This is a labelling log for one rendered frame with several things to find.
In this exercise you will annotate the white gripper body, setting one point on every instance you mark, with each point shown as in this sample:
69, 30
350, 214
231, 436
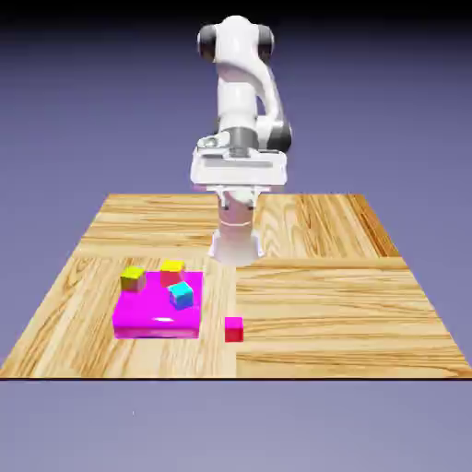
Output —
239, 170

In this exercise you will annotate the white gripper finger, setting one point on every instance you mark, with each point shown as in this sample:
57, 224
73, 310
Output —
224, 197
251, 197

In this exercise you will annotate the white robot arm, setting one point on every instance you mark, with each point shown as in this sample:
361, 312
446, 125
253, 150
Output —
236, 66

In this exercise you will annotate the small yellow red cube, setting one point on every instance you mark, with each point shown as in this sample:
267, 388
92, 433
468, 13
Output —
172, 272

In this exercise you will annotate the small cyan cube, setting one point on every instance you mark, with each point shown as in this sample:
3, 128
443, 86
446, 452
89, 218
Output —
181, 295

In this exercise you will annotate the small magenta red cube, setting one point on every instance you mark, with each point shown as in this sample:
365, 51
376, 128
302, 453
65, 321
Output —
233, 329

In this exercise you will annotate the large magenta box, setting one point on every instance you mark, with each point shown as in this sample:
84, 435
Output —
158, 309

